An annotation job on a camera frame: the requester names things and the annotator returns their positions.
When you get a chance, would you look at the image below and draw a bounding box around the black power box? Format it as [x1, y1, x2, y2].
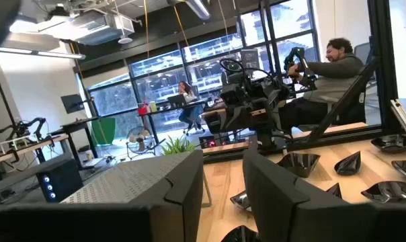
[198, 133, 231, 149]

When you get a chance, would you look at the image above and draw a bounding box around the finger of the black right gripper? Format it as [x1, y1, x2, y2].
[251, 100, 280, 132]
[202, 110, 225, 134]

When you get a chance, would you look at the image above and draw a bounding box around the black laptop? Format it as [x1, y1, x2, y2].
[167, 94, 188, 108]

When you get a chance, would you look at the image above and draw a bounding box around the grey ceiling air unit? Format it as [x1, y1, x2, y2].
[38, 9, 136, 46]

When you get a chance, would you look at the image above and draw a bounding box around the wooden workbench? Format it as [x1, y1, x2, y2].
[0, 133, 70, 168]

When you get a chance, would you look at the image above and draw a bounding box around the yellow hanging cable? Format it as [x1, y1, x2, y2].
[173, 5, 191, 48]
[142, 0, 151, 61]

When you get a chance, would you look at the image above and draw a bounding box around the black computer tower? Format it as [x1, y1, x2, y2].
[36, 157, 85, 204]

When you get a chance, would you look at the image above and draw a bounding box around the silver ceiling pipe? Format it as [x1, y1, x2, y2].
[184, 0, 212, 21]

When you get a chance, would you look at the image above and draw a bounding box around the person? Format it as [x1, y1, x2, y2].
[279, 36, 370, 132]
[177, 80, 206, 132]

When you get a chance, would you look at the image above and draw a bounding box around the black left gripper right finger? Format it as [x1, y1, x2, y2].
[242, 149, 406, 242]

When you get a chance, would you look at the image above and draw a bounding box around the metal floor fan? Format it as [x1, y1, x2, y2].
[125, 126, 156, 159]

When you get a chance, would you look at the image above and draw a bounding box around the grey office chair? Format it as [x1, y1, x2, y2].
[353, 42, 375, 125]

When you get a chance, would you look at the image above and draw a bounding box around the green plant in white pot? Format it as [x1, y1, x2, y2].
[161, 135, 197, 156]

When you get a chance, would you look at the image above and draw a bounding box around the black teardrop mini plate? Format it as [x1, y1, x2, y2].
[333, 151, 362, 176]
[325, 182, 343, 200]

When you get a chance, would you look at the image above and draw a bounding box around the white ceiling light bar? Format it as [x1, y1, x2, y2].
[0, 46, 87, 61]

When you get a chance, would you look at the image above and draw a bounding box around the black standing desk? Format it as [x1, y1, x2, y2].
[50, 116, 100, 171]

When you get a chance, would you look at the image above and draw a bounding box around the black gantry frame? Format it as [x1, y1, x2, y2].
[0, 81, 18, 135]

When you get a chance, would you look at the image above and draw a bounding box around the black leaf-shaped mini plate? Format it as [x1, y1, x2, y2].
[220, 225, 261, 242]
[360, 180, 406, 204]

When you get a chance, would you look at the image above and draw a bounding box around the long black desk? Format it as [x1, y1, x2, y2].
[137, 98, 212, 144]

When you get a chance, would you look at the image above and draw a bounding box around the green round panel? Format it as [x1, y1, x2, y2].
[90, 117, 117, 147]

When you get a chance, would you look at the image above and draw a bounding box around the black wall monitor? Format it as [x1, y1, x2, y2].
[60, 93, 87, 115]

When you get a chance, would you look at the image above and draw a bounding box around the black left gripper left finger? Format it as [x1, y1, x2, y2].
[0, 149, 204, 242]

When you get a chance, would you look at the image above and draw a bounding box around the grey monitor screen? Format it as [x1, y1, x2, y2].
[240, 48, 261, 72]

